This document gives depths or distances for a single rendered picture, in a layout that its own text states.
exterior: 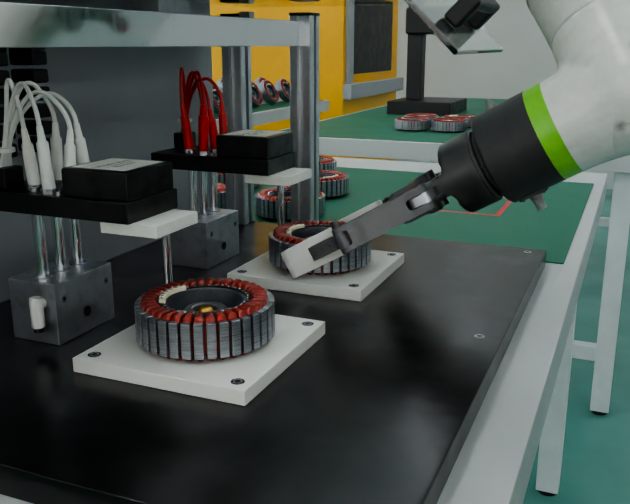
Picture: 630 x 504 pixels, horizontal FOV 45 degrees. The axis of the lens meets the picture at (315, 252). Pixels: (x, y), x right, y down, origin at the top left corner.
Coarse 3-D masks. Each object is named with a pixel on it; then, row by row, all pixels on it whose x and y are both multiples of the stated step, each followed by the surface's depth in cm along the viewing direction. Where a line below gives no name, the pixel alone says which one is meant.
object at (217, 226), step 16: (208, 208) 91; (208, 224) 84; (224, 224) 88; (176, 240) 86; (192, 240) 85; (208, 240) 85; (224, 240) 88; (176, 256) 86; (192, 256) 86; (208, 256) 85; (224, 256) 88
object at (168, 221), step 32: (128, 160) 63; (0, 192) 62; (32, 192) 62; (64, 192) 60; (96, 192) 59; (128, 192) 58; (160, 192) 62; (32, 224) 63; (128, 224) 58; (160, 224) 58; (192, 224) 63; (64, 256) 66
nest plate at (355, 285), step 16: (384, 256) 86; (400, 256) 86; (240, 272) 80; (256, 272) 80; (272, 272) 80; (288, 272) 80; (352, 272) 80; (368, 272) 80; (384, 272) 81; (272, 288) 78; (288, 288) 77; (304, 288) 77; (320, 288) 76; (336, 288) 75; (352, 288) 75; (368, 288) 76
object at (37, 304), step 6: (30, 300) 62; (36, 300) 62; (42, 300) 63; (30, 306) 62; (36, 306) 62; (42, 306) 63; (30, 312) 63; (36, 312) 62; (42, 312) 63; (36, 318) 62; (42, 318) 63; (36, 324) 63; (42, 324) 63; (36, 330) 63; (42, 330) 63
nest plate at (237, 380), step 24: (120, 336) 63; (288, 336) 63; (312, 336) 64; (96, 360) 58; (120, 360) 58; (144, 360) 58; (168, 360) 58; (216, 360) 58; (240, 360) 58; (264, 360) 58; (288, 360) 59; (144, 384) 56; (168, 384) 55; (192, 384) 54; (216, 384) 54; (240, 384) 54; (264, 384) 56
